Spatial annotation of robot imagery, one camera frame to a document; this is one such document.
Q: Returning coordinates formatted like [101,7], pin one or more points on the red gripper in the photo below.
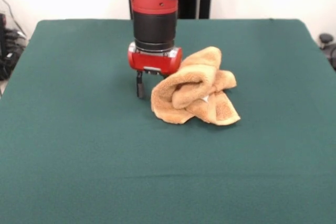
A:
[155,62]

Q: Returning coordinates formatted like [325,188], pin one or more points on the tan terry towel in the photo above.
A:
[194,82]

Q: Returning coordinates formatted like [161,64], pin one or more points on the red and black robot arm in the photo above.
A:
[155,3]

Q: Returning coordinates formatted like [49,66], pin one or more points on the dark green table cloth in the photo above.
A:
[105,155]

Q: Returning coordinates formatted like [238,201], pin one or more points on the black equipment pile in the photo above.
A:
[10,56]

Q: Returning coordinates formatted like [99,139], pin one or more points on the office chair base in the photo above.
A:
[326,39]

